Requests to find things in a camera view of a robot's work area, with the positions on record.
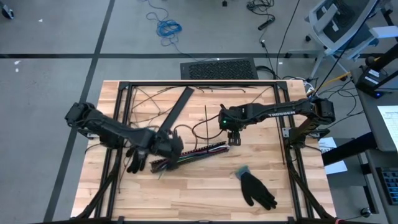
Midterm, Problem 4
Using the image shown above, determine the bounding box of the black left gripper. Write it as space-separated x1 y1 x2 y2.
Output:
151 129 185 171

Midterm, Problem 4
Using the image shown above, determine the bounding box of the black slotted cable duct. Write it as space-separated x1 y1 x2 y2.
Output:
149 141 231 174

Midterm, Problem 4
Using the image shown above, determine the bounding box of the black duct cover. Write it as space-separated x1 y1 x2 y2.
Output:
159 86 195 133

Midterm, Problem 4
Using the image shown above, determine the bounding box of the long black zip tie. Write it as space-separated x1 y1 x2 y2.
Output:
118 154 132 194
195 85 259 93
251 86 274 104

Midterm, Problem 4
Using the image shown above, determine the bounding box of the work glove with blue label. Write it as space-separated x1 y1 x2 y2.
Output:
126 145 150 174

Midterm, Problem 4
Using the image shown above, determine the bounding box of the black computer tower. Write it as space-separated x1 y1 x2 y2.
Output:
179 57 259 81

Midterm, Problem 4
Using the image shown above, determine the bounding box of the black power strip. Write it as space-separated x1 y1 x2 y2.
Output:
257 17 276 31

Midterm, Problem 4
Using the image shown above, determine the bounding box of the white paper sheet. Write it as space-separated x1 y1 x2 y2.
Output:
317 136 348 175

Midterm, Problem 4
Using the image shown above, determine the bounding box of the black desk beam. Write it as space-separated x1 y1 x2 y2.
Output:
321 132 379 167

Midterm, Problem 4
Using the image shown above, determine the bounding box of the grey side desk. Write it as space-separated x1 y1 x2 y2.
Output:
351 65 398 224

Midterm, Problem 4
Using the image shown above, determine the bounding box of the black device box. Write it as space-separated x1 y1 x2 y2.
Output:
355 66 398 100

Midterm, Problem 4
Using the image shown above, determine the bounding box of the grey mesh office chair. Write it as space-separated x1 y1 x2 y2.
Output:
287 0 398 81

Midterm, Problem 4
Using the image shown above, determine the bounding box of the white printed sheet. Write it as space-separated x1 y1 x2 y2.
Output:
377 105 398 152

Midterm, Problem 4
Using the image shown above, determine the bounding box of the black keyboard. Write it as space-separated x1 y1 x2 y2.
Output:
375 167 398 206

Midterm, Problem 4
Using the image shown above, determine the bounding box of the black caster foot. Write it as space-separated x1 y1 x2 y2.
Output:
1 4 15 21

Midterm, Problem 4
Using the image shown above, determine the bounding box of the black hanging cable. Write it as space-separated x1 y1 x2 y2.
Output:
314 0 380 93
275 0 302 74

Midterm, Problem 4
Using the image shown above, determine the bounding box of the yellow floor cable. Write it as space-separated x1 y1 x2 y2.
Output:
313 72 353 93

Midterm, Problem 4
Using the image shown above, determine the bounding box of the blue floor cable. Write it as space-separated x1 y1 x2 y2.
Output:
138 0 194 58

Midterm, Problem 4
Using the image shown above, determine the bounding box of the black floor cable coil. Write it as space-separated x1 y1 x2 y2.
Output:
246 0 276 19

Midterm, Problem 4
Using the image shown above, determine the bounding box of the black stand post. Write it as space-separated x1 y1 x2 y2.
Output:
365 43 398 74

